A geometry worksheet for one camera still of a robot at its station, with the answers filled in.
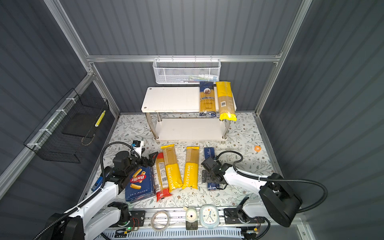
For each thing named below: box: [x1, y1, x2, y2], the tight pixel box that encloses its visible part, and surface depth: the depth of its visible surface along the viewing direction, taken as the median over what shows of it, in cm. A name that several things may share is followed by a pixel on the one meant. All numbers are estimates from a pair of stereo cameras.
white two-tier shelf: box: [141, 86, 231, 141], surface depth 88 cm
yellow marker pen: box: [94, 110, 107, 128], surface depth 81 cm
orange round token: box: [254, 145, 262, 153], surface depth 101 cm
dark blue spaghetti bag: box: [199, 81, 217, 117], surface depth 78 cm
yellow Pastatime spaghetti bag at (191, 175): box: [182, 146, 200, 190], surface depth 91 cm
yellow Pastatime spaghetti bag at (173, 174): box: [161, 144, 184, 193], surface depth 91 cm
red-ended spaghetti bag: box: [153, 152, 173, 202], surface depth 84 cm
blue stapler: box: [91, 176, 103, 192], surface depth 84 cm
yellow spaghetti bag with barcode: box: [216, 81, 237, 122], surface depth 76 cm
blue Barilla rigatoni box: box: [125, 166, 155, 202], surface depth 79 cm
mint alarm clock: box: [199, 204, 220, 229], surface depth 74 cm
